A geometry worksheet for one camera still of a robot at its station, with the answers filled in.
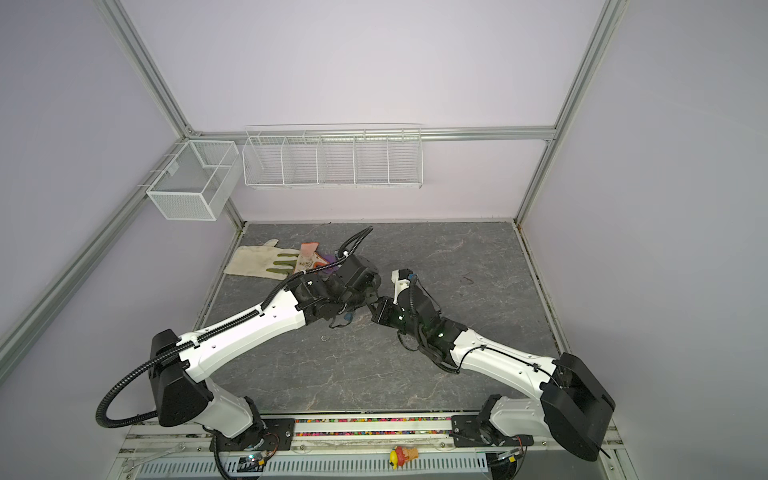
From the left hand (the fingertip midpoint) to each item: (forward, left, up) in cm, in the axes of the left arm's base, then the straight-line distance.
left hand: (374, 294), depth 76 cm
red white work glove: (+29, +25, -20) cm, 43 cm away
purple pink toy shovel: (+29, +17, -21) cm, 40 cm away
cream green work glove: (+29, +41, -20) cm, 54 cm away
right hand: (-2, +2, -2) cm, 4 cm away
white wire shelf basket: (+49, +12, +9) cm, 51 cm away
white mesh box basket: (+46, +58, +3) cm, 74 cm away
